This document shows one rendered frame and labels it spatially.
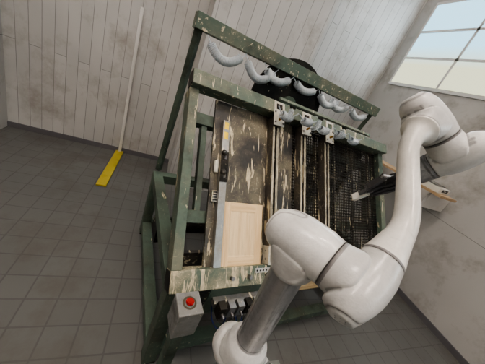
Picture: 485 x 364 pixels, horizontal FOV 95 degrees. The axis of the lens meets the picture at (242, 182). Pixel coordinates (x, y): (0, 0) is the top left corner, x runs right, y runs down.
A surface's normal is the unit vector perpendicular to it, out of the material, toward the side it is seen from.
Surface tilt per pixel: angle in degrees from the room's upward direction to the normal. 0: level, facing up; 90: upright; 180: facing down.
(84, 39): 90
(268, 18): 90
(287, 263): 100
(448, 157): 108
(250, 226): 51
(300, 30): 90
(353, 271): 41
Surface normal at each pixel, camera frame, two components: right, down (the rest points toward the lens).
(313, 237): -0.15, -0.63
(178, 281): 0.51, -0.11
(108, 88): 0.24, 0.51
